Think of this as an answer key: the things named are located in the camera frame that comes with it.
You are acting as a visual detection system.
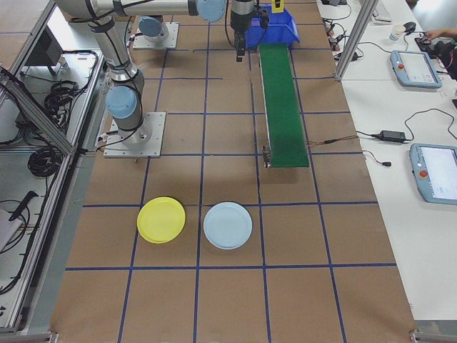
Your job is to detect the light blue plate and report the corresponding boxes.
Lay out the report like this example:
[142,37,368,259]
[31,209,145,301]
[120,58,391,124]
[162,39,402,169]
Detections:
[203,202,253,251]

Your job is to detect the yellow plate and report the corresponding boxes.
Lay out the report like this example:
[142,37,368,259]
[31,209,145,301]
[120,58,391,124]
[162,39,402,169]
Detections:
[136,196,187,245]

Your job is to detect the blue plastic storage bin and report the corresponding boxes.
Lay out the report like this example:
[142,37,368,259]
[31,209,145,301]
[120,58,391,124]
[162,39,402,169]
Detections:
[244,4,301,51]

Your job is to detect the green conveyor belt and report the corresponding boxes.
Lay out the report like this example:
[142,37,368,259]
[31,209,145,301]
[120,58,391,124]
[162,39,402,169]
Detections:
[257,42,311,171]

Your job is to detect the white keyboard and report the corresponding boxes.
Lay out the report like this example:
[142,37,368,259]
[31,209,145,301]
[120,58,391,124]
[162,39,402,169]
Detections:
[372,0,393,24]

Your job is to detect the black electronics device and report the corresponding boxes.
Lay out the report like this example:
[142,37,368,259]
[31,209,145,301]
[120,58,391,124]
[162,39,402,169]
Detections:
[416,35,435,54]

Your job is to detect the light blue teach pendant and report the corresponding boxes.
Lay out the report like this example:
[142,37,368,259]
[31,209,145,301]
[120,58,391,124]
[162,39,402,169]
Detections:
[389,49,443,89]
[408,142,457,205]

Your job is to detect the black box device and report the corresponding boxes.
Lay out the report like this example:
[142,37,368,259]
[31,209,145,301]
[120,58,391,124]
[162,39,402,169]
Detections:
[24,26,65,69]

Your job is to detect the white paper sheet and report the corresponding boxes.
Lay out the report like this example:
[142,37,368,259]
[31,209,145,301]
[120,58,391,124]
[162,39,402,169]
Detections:
[0,209,26,253]

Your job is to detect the aluminium corner bar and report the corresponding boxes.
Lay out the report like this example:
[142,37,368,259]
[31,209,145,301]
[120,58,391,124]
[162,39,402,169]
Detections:
[408,328,457,343]
[0,330,60,343]

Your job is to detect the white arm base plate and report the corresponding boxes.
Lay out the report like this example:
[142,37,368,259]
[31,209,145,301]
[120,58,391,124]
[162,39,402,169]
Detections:
[132,21,179,50]
[103,111,167,159]

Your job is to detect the aluminium profile post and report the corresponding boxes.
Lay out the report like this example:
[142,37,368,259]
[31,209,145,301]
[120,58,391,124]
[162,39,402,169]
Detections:
[333,0,380,82]

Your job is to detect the red brown conveyor wires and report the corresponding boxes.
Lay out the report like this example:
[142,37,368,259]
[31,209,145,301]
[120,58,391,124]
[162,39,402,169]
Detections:
[306,135,358,146]

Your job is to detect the black cable with plug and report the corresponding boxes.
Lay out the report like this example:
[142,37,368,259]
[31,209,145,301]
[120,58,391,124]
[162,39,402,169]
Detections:
[362,149,393,168]

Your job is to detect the black coiled cable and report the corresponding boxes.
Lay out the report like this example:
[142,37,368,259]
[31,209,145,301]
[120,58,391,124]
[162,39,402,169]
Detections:
[28,146,60,178]
[44,80,89,115]

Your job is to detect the V-shaped metal bar frame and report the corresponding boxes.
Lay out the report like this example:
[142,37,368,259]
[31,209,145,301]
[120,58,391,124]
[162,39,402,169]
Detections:
[0,0,108,335]

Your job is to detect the black handle tool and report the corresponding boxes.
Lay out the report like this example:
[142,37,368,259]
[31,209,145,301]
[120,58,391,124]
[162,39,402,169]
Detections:
[9,191,39,221]

